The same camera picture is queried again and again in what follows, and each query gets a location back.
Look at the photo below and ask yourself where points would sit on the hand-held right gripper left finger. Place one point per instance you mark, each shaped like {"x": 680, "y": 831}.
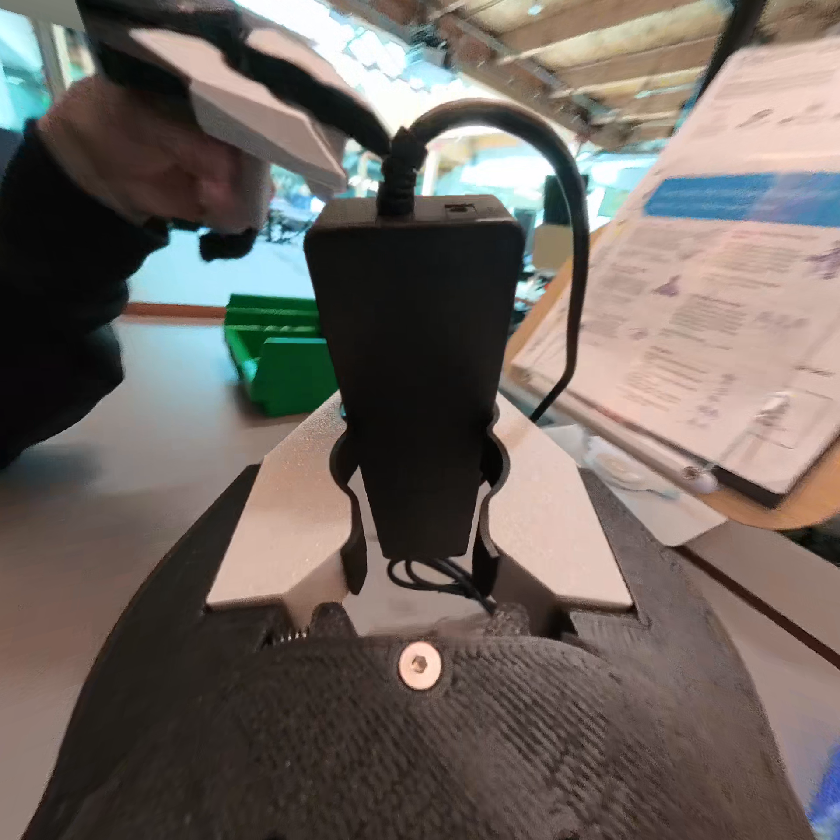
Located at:
{"x": 282, "y": 525}

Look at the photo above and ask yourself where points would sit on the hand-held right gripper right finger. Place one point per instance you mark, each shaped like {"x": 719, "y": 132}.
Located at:
{"x": 558, "y": 525}

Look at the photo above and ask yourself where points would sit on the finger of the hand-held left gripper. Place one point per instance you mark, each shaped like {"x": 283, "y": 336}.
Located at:
{"x": 295, "y": 62}
{"x": 262, "y": 118}

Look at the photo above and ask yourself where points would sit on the green plastic bin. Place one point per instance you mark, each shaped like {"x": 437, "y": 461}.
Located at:
{"x": 289, "y": 374}

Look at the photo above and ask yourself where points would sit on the black multi-port usb hub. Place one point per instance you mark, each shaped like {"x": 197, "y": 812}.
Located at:
{"x": 413, "y": 328}

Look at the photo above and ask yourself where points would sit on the person's left forearm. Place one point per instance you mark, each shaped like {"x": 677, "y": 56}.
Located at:
{"x": 52, "y": 295}

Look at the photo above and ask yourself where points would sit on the person's left hand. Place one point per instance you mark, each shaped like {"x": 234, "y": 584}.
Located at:
{"x": 131, "y": 157}

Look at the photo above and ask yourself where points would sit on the blue banner printed sheet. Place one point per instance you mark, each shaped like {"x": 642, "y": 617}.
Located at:
{"x": 722, "y": 315}

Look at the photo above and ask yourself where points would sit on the black tripod pole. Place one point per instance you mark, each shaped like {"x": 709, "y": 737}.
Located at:
{"x": 735, "y": 33}

